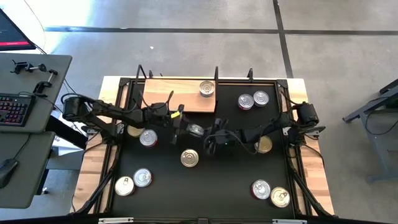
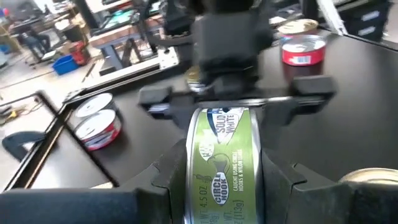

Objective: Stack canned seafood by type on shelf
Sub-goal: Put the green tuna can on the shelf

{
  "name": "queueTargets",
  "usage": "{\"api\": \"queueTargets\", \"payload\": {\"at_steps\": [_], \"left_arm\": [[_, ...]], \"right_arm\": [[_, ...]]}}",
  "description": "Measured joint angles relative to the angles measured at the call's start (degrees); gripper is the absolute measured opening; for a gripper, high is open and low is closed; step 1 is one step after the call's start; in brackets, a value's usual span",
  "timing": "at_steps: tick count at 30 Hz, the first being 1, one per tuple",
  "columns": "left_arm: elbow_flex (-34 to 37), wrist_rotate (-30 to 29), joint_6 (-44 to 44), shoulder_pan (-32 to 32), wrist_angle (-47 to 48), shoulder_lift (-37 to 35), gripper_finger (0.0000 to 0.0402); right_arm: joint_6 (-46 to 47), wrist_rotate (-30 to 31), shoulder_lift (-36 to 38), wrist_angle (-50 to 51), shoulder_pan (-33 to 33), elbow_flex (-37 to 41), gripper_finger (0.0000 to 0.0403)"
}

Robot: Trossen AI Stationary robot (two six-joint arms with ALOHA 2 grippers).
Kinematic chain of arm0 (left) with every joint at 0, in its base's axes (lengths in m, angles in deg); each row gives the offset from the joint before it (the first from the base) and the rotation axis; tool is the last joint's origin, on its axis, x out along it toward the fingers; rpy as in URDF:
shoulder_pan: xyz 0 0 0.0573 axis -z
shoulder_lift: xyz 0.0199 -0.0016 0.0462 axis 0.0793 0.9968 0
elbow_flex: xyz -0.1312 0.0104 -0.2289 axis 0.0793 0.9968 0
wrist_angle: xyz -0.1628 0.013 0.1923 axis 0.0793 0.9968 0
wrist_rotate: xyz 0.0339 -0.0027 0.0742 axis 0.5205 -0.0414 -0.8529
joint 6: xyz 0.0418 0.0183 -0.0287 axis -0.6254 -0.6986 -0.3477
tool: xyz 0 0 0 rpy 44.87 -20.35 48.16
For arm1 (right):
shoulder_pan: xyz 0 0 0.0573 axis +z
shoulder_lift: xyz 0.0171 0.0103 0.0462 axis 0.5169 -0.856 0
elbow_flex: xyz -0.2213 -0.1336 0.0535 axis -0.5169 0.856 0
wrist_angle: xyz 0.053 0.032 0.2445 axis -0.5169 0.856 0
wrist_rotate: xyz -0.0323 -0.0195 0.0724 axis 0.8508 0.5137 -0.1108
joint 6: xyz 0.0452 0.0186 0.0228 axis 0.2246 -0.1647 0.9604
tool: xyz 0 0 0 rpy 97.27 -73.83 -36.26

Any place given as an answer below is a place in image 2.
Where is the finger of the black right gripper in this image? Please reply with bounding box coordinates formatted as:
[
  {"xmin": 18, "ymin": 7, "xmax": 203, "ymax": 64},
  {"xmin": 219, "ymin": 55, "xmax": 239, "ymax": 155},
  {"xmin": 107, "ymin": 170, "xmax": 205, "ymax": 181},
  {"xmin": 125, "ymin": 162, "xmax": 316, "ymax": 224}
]
[
  {"xmin": 169, "ymin": 102, "xmax": 195, "ymax": 130},
  {"xmin": 261, "ymin": 99, "xmax": 301, "ymax": 142}
]

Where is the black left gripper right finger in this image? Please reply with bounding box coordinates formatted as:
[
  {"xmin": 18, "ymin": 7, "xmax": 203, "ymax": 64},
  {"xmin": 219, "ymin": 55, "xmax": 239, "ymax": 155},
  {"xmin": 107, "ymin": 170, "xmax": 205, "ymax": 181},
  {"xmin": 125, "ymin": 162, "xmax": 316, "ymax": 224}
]
[{"xmin": 259, "ymin": 146, "xmax": 355, "ymax": 224}]

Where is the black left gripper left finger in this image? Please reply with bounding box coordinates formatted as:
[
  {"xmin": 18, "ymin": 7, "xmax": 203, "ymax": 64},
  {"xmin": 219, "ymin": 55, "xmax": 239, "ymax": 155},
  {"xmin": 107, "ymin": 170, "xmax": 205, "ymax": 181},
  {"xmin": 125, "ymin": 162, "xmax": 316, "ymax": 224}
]
[{"xmin": 119, "ymin": 138, "xmax": 189, "ymax": 224}]

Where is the green label can gold lid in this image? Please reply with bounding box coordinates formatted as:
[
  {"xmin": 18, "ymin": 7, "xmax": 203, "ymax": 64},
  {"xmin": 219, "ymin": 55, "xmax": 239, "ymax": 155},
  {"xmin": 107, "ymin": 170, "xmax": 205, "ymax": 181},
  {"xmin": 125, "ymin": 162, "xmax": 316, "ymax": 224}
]
[{"xmin": 185, "ymin": 65, "xmax": 205, "ymax": 94}]

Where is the green label can silver lid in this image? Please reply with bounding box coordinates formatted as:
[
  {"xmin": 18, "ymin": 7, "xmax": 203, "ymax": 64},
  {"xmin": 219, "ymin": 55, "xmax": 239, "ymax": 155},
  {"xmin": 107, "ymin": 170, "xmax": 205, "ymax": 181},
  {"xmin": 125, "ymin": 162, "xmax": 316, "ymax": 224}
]
[
  {"xmin": 73, "ymin": 92, "xmax": 118, "ymax": 119},
  {"xmin": 183, "ymin": 107, "xmax": 265, "ymax": 224}
]

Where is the blue label seafood can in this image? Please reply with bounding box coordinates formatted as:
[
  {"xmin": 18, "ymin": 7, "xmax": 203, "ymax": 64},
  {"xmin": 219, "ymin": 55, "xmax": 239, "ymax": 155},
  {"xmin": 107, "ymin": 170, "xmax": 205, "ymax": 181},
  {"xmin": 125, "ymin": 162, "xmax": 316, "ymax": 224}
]
[
  {"xmin": 338, "ymin": 167, "xmax": 398, "ymax": 187},
  {"xmin": 276, "ymin": 18, "xmax": 320, "ymax": 38}
]

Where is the red label can silver lid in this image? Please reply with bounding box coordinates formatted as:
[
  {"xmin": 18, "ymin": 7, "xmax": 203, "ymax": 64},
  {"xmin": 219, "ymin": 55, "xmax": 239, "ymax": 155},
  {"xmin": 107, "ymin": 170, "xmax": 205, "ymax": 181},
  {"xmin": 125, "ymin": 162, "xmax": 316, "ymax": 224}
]
[
  {"xmin": 73, "ymin": 108, "xmax": 123, "ymax": 152},
  {"xmin": 280, "ymin": 34, "xmax": 327, "ymax": 67}
]

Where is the silver mounting plate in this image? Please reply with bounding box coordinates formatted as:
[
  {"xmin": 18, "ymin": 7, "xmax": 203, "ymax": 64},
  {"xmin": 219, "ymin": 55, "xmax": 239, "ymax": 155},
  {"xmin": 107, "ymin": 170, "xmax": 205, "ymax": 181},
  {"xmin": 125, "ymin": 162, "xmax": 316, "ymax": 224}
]
[{"xmin": 157, "ymin": 46, "xmax": 180, "ymax": 71}]

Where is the black table mat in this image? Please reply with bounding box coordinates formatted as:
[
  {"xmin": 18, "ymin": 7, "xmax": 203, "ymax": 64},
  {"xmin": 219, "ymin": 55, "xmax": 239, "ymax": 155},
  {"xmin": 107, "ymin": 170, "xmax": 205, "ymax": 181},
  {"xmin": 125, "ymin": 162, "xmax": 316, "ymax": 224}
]
[{"xmin": 30, "ymin": 27, "xmax": 398, "ymax": 194}]

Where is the wooden workbench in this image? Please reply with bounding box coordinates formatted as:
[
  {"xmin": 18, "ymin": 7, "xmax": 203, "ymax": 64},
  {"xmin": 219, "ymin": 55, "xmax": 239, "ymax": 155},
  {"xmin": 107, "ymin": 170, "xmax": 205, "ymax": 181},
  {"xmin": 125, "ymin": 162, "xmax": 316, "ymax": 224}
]
[{"xmin": 88, "ymin": 15, "xmax": 165, "ymax": 71}]

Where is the white slanted bar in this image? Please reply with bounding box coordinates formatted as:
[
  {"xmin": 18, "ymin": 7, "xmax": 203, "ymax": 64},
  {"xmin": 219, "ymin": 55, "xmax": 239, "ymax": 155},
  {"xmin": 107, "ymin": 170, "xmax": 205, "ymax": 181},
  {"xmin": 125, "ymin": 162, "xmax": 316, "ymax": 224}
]
[{"xmin": 315, "ymin": 0, "xmax": 349, "ymax": 35}]

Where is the red floor container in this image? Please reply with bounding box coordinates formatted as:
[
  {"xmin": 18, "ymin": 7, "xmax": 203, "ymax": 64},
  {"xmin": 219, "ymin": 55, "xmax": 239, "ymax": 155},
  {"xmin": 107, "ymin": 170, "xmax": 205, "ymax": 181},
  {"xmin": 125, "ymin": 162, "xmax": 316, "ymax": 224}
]
[{"xmin": 70, "ymin": 42, "xmax": 91, "ymax": 66}]

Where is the blue plastic bin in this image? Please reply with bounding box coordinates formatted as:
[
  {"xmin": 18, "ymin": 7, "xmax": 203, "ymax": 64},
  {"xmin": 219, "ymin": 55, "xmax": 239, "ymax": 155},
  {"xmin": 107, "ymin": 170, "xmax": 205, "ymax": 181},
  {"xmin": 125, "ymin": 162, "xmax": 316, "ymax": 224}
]
[{"xmin": 52, "ymin": 55, "xmax": 79, "ymax": 76}]

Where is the black storage crate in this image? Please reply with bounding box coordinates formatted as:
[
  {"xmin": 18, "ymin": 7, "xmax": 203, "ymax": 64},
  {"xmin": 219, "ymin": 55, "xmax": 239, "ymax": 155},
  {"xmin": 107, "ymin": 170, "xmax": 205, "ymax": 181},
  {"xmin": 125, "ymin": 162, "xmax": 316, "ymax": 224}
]
[{"xmin": 337, "ymin": 0, "xmax": 392, "ymax": 41}]

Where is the person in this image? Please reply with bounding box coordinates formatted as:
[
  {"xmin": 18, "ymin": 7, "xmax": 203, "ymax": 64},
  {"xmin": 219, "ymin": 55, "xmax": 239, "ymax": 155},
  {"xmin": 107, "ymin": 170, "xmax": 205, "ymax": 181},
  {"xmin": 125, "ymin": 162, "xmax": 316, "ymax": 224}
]
[{"xmin": 12, "ymin": 18, "xmax": 52, "ymax": 62}]

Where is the black aluminium rig frame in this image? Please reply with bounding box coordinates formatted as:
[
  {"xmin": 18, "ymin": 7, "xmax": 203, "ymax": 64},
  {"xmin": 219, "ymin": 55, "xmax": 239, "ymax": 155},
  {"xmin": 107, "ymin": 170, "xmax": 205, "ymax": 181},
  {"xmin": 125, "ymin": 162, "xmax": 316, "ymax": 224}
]
[{"xmin": 6, "ymin": 46, "xmax": 187, "ymax": 190}]

